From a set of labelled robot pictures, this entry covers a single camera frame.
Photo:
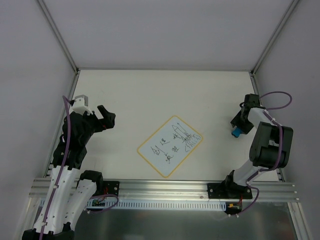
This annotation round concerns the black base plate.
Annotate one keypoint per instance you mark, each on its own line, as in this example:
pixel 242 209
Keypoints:
pixel 111 187
pixel 217 191

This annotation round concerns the yellow-framed small whiteboard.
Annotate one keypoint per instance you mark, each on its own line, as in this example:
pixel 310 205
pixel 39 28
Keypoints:
pixel 167 148

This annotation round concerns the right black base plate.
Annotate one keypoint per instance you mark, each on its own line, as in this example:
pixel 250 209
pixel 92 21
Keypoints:
pixel 217 191

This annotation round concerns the right small circuit board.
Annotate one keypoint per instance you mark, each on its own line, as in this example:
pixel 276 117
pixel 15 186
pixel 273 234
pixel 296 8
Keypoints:
pixel 234 205

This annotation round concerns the white slotted cable duct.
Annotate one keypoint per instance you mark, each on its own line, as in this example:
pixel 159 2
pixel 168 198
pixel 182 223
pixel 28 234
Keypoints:
pixel 188 205

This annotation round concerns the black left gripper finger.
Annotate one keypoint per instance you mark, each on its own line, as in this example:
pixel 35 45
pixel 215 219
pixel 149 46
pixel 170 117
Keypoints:
pixel 108 118
pixel 88 113

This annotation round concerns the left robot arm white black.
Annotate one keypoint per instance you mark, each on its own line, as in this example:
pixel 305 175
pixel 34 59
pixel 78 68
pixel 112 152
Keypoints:
pixel 69 189

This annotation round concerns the aluminium corner post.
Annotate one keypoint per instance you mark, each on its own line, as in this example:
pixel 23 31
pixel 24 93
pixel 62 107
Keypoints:
pixel 275 34
pixel 55 30

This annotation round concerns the right aluminium corner post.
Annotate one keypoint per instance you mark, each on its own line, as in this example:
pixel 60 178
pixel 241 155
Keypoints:
pixel 275 34

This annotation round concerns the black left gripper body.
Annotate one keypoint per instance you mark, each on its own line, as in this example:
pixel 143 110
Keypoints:
pixel 94 122

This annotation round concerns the left aluminium corner post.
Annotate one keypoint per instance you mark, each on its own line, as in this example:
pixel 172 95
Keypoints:
pixel 55 30

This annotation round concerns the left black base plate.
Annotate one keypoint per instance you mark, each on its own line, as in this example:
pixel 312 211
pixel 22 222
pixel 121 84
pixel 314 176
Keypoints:
pixel 111 187

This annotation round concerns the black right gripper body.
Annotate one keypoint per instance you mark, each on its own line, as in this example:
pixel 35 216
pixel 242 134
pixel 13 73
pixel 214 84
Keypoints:
pixel 240 122

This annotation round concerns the left green circuit board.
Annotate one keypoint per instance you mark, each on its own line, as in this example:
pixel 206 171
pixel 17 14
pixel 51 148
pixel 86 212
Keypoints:
pixel 98 203

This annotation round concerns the front aluminium mounting rail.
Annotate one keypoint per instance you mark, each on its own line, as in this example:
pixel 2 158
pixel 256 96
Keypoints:
pixel 187 190

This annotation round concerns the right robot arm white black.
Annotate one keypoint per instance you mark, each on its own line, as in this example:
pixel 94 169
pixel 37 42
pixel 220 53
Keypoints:
pixel 241 175

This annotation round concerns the blue bone-shaped eraser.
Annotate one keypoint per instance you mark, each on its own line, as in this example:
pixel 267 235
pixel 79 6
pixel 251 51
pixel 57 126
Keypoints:
pixel 236 132

